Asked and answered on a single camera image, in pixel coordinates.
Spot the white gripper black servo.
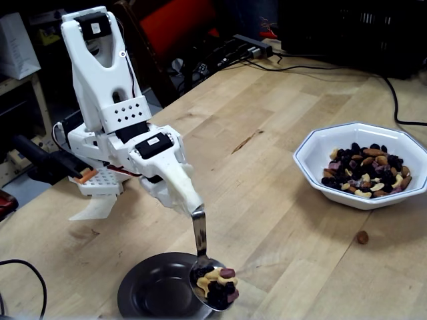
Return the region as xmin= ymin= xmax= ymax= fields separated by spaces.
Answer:
xmin=127 ymin=127 xmax=204 ymax=215

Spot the bent metal spoon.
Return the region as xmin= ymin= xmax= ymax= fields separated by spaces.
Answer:
xmin=189 ymin=205 xmax=240 ymax=313

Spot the scooped trail mix portion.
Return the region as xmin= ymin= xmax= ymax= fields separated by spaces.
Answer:
xmin=193 ymin=265 xmax=240 ymax=309

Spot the white octagonal bowl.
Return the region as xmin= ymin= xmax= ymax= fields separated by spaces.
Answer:
xmin=292 ymin=121 xmax=427 ymax=211

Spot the dark brown plate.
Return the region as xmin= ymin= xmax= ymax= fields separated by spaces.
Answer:
xmin=117 ymin=252 xmax=224 ymax=319

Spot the beige tape wrap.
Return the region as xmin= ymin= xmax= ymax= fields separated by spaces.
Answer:
xmin=163 ymin=163 xmax=204 ymax=216

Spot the beige tape strip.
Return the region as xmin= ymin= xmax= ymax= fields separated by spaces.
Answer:
xmin=68 ymin=193 xmax=118 ymax=221

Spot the black clamp orange tip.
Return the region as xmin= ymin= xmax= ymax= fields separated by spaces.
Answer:
xmin=13 ymin=135 xmax=97 ymax=184

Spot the red chair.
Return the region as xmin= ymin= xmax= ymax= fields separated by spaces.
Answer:
xmin=113 ymin=0 xmax=234 ymax=107

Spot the red plastic object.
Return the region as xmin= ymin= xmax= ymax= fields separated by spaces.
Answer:
xmin=0 ymin=188 xmax=19 ymax=221

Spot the black usb hub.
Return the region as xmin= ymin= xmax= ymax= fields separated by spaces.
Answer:
xmin=232 ymin=33 xmax=274 ymax=58

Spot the light wooden shelf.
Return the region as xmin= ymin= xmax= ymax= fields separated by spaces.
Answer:
xmin=0 ymin=71 xmax=53 ymax=134

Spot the trail mix heap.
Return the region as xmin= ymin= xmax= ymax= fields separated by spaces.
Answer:
xmin=321 ymin=142 xmax=413 ymax=199

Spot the yellow tool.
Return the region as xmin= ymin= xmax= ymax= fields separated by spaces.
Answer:
xmin=38 ymin=29 xmax=63 ymax=46

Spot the black plastic crate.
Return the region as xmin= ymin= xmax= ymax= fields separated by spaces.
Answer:
xmin=276 ymin=0 xmax=427 ymax=80

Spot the black cable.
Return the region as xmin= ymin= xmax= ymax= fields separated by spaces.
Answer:
xmin=0 ymin=259 xmax=48 ymax=319
xmin=245 ymin=53 xmax=427 ymax=127

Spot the red wire bundle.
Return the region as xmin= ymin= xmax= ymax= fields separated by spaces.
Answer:
xmin=259 ymin=15 xmax=278 ymax=38

